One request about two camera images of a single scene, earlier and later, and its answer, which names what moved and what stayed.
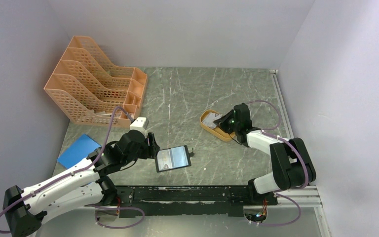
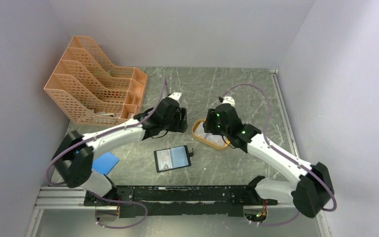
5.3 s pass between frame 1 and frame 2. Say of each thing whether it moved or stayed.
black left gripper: moved
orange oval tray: moved
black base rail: stayed
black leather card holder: stayed
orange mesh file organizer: stayed
